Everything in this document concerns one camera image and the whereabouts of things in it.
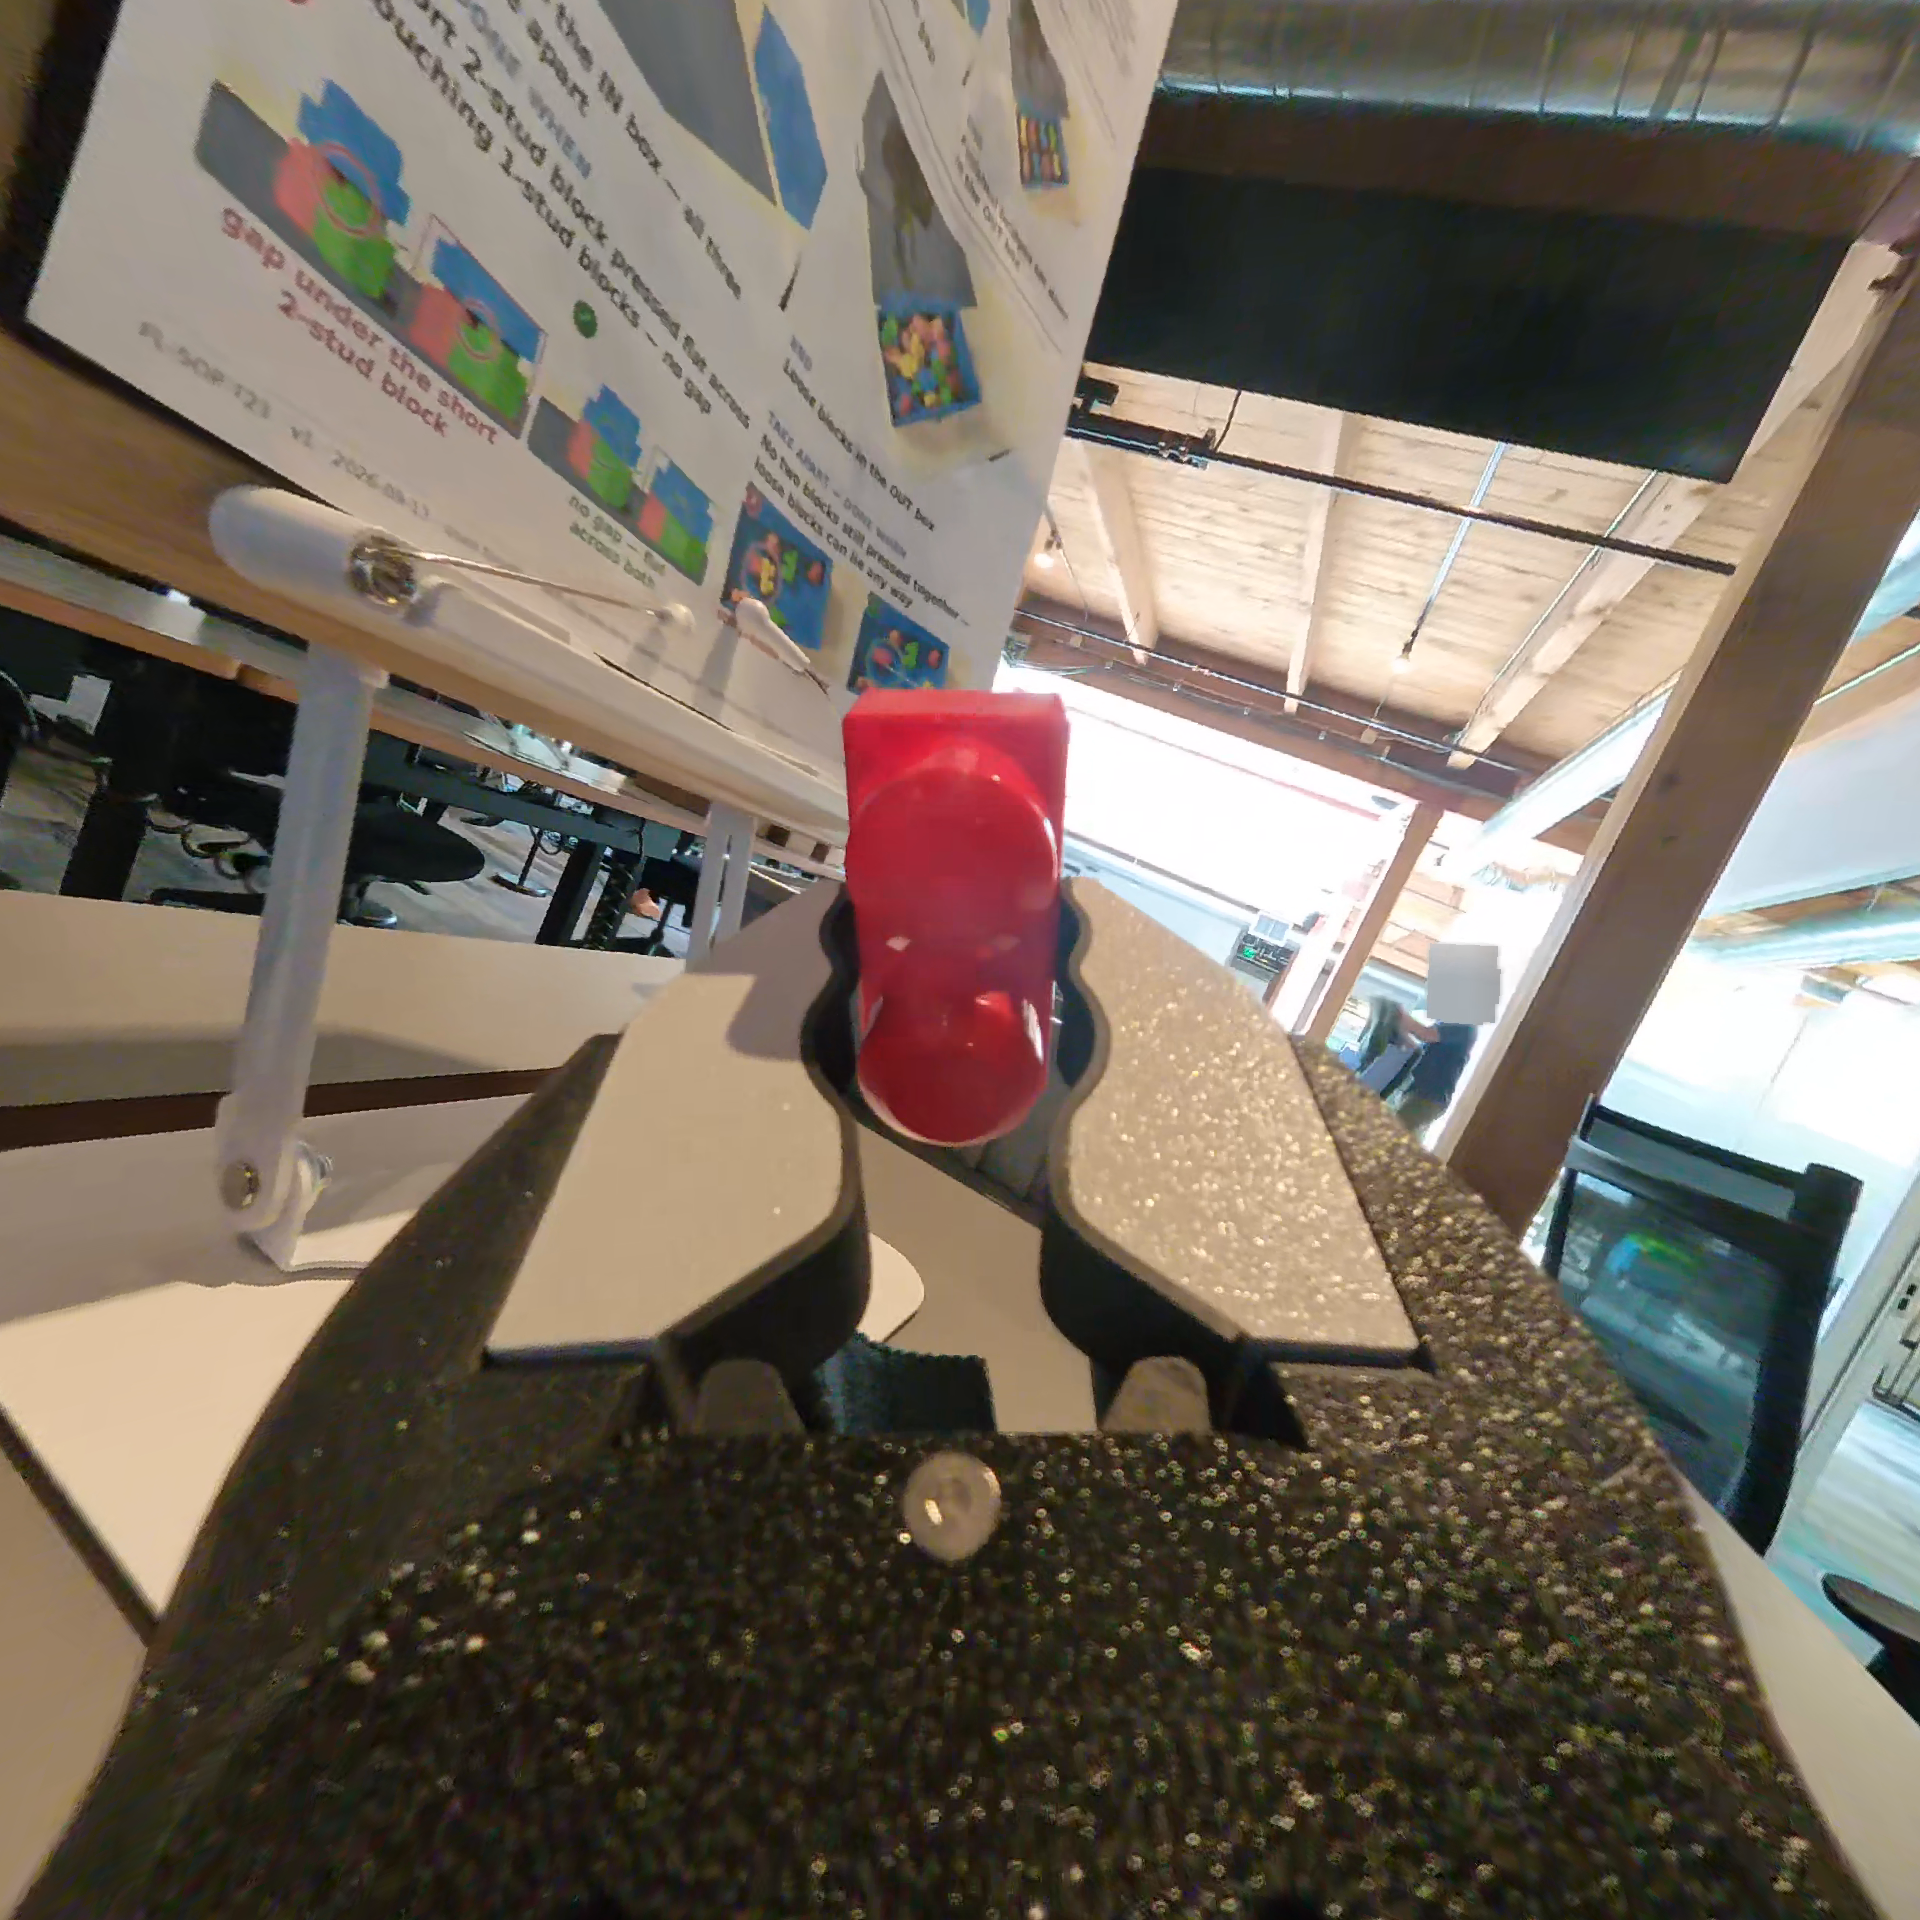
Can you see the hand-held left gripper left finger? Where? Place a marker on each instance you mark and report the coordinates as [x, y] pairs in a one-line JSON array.
[[691, 1171]]

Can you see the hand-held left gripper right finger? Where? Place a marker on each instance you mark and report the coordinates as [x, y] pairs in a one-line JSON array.
[[1230, 1171]]

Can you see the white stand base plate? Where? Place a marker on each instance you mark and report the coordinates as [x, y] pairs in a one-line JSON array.
[[120, 1380]]

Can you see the black ceiling panel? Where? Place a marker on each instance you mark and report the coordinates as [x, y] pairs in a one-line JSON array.
[[1424, 300]]

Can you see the silver elbow air duct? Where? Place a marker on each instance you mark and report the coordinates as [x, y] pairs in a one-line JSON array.
[[1501, 61]]

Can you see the wooden post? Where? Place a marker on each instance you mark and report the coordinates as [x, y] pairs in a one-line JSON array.
[[1680, 781]]

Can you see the white ledge bar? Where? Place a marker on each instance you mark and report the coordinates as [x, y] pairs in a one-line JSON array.
[[525, 645]]

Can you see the black mesh office chair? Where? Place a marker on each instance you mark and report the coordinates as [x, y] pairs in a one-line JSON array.
[[1801, 1245]]

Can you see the paper instruction sheet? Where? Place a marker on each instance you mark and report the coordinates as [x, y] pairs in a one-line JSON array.
[[674, 225]]

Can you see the red two-stud toy block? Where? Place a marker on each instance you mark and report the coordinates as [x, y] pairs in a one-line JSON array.
[[945, 900]]

